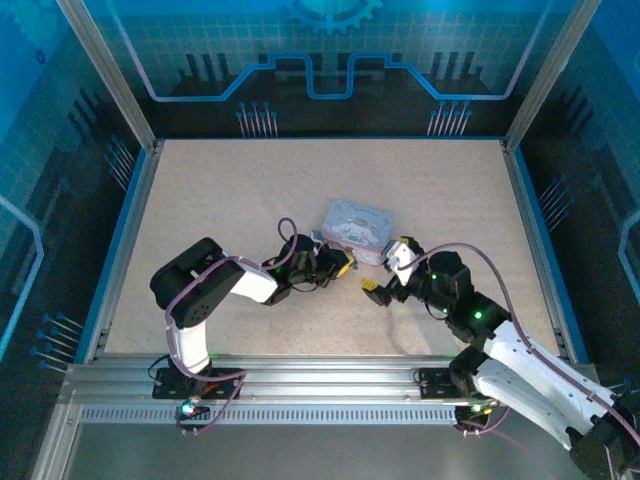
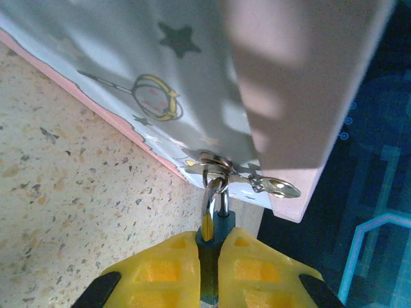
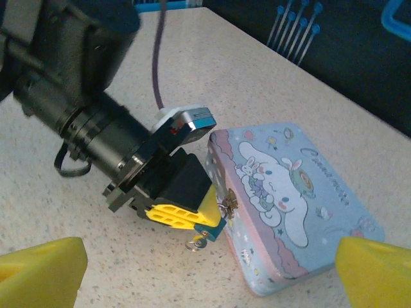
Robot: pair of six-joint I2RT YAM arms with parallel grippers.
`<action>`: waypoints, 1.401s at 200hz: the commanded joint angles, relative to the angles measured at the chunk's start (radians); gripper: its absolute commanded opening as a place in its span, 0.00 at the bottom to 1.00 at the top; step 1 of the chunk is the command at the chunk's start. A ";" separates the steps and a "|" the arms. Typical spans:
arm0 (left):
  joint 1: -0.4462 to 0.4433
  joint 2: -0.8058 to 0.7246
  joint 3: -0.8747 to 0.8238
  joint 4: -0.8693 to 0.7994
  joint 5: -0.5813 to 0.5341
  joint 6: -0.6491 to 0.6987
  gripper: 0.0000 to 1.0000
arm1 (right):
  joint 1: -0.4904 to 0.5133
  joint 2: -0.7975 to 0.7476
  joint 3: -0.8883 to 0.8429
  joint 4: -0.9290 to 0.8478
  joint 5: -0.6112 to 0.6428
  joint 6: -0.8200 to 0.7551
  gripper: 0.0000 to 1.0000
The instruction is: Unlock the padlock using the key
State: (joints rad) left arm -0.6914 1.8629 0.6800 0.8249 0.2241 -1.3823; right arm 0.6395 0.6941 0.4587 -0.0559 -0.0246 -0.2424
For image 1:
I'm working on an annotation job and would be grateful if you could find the pastel cartoon tin box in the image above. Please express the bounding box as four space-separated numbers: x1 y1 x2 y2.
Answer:
317 198 396 266

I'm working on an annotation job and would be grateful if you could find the small circuit board with LED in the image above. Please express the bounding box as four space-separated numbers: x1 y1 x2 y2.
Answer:
453 402 501 424
174 399 211 422

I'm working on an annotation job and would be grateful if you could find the aluminium table side rail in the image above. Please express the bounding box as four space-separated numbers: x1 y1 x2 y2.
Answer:
82 139 166 364
502 139 586 361

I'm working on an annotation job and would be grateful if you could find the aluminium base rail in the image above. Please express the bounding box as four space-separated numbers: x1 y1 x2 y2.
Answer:
62 353 601 409

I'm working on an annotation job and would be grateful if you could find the slotted grey cable duct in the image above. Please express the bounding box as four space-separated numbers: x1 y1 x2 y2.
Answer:
79 405 469 427

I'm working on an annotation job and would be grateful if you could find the aluminium frame post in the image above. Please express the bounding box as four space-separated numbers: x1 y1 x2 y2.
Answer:
503 0 604 151
55 0 162 151

